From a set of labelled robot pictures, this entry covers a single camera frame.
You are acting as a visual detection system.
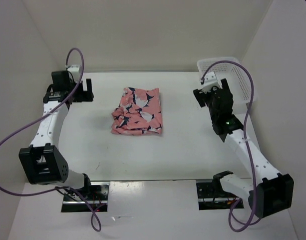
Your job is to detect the metal base plate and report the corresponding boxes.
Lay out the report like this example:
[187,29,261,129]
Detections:
[60,181,110,213]
[196,179,238,211]

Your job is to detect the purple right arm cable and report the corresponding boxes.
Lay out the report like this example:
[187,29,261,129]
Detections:
[199,59,264,233]

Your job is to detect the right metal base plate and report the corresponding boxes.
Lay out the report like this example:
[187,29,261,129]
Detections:
[196,179,238,211]

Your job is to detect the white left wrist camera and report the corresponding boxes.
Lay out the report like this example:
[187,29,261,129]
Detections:
[65,64,82,82]

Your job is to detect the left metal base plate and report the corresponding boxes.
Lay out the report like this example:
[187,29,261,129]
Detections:
[60,181,110,213]

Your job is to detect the pink shark print shorts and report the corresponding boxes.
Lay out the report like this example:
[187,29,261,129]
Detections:
[111,87,163,136]

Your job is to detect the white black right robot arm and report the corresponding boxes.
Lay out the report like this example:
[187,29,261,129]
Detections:
[193,79,294,219]

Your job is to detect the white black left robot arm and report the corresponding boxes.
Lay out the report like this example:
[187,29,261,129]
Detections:
[18,65,94,200]

